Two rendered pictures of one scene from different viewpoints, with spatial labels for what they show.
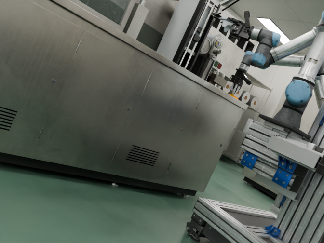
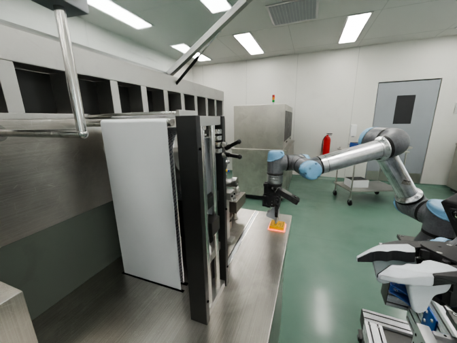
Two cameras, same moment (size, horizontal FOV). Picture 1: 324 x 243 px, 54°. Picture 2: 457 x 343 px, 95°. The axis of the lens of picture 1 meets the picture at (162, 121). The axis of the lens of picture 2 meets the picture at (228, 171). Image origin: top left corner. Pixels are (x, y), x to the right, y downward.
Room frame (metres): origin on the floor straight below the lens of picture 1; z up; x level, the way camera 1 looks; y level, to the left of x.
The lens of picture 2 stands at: (1.81, 0.22, 1.43)
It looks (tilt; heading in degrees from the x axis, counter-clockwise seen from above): 14 degrees down; 333
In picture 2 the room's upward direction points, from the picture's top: 1 degrees counter-clockwise
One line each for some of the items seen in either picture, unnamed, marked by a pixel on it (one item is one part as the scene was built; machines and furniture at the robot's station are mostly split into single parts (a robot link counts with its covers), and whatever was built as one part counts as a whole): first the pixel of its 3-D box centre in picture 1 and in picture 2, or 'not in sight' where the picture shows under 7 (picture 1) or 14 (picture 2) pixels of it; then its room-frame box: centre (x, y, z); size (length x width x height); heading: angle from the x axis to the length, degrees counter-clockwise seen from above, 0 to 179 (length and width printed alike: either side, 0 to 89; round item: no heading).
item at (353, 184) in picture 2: not in sight; (368, 171); (3.85, -3.51, 0.51); 0.91 x 0.58 x 1.02; 64
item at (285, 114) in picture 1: (289, 116); not in sight; (1.83, -0.64, 0.87); 0.15 x 0.15 x 0.10
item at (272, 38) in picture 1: (269, 38); not in sight; (1.82, -0.35, 1.21); 0.11 x 0.08 x 0.09; 66
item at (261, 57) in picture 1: (261, 55); not in sight; (1.83, -0.35, 1.11); 0.11 x 0.08 x 0.11; 156
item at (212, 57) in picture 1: (208, 65); (226, 209); (2.57, -0.15, 1.05); 0.06 x 0.05 x 0.31; 42
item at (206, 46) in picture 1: (194, 43); not in sight; (2.63, 0.02, 1.18); 0.26 x 0.12 x 0.12; 42
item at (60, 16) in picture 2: not in sight; (71, 74); (2.27, 0.28, 1.51); 0.02 x 0.02 x 0.20
